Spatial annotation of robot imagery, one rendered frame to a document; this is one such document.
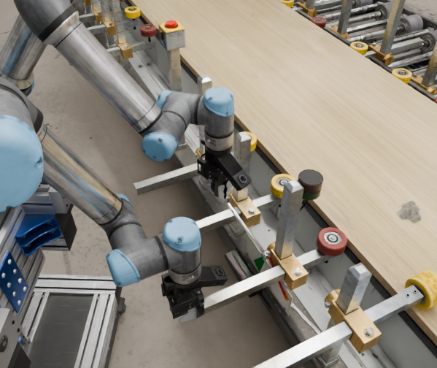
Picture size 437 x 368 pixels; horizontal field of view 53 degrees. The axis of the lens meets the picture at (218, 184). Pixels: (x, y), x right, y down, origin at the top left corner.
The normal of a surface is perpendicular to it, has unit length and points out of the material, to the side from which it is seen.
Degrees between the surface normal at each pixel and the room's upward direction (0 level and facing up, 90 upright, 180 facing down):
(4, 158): 85
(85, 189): 82
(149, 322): 0
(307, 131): 0
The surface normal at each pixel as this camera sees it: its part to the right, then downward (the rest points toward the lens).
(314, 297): 0.00, -0.72
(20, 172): 0.53, 0.52
